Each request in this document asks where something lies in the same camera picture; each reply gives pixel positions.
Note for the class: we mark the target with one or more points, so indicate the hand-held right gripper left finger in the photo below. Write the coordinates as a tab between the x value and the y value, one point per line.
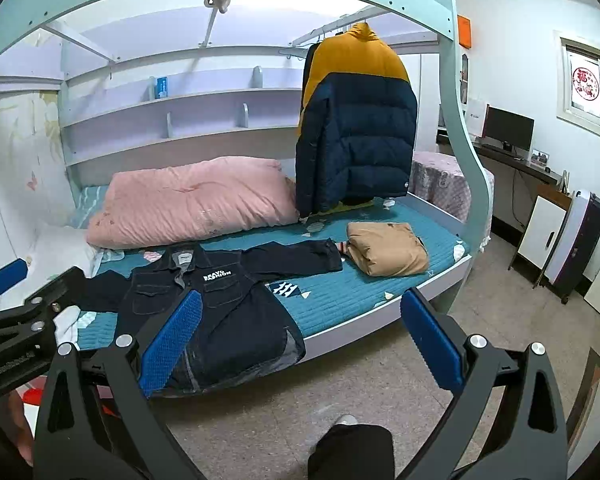
172	342

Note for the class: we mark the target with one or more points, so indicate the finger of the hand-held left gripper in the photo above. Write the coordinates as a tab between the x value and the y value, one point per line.
55	287
2	280

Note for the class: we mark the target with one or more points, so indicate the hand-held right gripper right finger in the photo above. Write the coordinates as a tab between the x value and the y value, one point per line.
432	340

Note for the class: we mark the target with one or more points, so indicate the dark denim jacket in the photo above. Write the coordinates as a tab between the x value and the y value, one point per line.
230	320

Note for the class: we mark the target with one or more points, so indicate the tan jacket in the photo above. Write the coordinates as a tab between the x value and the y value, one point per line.
385	250

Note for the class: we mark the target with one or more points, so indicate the clothes hanger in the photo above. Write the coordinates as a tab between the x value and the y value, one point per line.
290	52

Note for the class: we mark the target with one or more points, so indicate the person's left hand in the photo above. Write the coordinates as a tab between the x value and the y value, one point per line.
21	430

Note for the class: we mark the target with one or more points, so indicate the white bedding cloth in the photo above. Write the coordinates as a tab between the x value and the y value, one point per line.
55	250

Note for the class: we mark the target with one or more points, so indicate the red plastic object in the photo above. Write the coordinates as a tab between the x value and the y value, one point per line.
32	396

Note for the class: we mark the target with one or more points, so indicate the teal quilted bed mat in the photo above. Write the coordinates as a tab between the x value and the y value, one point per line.
340	290

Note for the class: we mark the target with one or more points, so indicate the person's shoe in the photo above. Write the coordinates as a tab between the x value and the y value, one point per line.
345	420

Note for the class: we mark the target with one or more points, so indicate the person's leg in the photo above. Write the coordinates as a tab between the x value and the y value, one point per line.
352	455

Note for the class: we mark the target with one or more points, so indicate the pink pillow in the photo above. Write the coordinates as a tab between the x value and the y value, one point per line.
195	200

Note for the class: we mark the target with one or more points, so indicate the brown cabinet with white door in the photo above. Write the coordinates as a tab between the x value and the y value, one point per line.
540	230

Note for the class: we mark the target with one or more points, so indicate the pink patterned cloth cover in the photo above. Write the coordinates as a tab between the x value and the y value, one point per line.
435	180

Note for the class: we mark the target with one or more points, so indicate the wooden framed board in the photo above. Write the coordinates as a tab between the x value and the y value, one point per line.
587	390

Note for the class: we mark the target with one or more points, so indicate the dark suitcase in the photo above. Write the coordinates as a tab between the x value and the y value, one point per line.
575	245

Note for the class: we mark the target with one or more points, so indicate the dark wooden desk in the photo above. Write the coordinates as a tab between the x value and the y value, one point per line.
525	162

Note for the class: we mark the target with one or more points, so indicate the navy and yellow puffer jacket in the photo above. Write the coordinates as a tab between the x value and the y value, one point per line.
355	135

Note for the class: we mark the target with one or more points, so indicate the black computer monitor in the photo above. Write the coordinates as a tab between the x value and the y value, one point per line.
507	127

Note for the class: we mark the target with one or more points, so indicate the white box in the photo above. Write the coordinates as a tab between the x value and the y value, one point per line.
476	117

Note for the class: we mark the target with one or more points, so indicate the small blue box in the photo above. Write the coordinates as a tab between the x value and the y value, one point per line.
162	87

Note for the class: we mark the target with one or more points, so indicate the red paper window decal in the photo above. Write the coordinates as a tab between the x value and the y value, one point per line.
584	85

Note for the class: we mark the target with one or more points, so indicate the orange box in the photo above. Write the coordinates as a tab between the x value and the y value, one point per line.
464	32

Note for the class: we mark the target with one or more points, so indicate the white wall shelf unit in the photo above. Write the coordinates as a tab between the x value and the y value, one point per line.
180	125

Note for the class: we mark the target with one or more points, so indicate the small photo frame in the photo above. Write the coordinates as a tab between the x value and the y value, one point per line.
540	157

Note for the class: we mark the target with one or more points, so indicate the window with white frame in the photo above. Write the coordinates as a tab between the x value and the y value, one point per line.
595	115

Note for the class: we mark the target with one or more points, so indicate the metal clothes rail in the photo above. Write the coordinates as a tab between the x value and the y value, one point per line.
325	27

